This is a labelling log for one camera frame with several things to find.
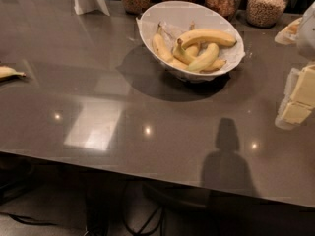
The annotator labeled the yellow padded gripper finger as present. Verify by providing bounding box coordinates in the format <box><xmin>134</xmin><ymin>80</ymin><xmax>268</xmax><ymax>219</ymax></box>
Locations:
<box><xmin>275</xmin><ymin>18</ymin><xmax>302</xmax><ymax>45</ymax></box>
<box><xmin>275</xmin><ymin>64</ymin><xmax>315</xmax><ymax>130</ymax></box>

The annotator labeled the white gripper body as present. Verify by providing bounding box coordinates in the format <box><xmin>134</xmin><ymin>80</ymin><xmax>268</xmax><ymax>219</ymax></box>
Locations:
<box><xmin>296</xmin><ymin>2</ymin><xmax>315</xmax><ymax>61</ymax></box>

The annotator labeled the white paper bowl liner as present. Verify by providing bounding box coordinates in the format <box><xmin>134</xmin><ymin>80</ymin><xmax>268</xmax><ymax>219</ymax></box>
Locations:
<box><xmin>135</xmin><ymin>17</ymin><xmax>246</xmax><ymax>78</ymax></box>

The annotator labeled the front greenish yellow banana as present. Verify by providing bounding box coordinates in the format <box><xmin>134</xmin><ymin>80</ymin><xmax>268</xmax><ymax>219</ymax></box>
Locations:
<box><xmin>187</xmin><ymin>43</ymin><xmax>220</xmax><ymax>72</ymax></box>

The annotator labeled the middle curved yellow banana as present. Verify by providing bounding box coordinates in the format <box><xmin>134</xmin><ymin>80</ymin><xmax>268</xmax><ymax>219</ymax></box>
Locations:
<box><xmin>172</xmin><ymin>38</ymin><xmax>200</xmax><ymax>64</ymax></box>

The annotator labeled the white ceramic bowl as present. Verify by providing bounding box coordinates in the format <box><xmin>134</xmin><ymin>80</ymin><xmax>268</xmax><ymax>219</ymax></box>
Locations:
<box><xmin>137</xmin><ymin>0</ymin><xmax>246</xmax><ymax>84</ymax></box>

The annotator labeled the banana on table left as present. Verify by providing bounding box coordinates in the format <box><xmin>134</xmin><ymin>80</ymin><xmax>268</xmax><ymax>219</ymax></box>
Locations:
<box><xmin>0</xmin><ymin>66</ymin><xmax>26</xmax><ymax>79</ymax></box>

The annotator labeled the black floor cable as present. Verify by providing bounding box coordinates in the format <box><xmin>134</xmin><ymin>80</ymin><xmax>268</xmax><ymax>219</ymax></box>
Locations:
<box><xmin>121</xmin><ymin>180</ymin><xmax>166</xmax><ymax>236</ymax></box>

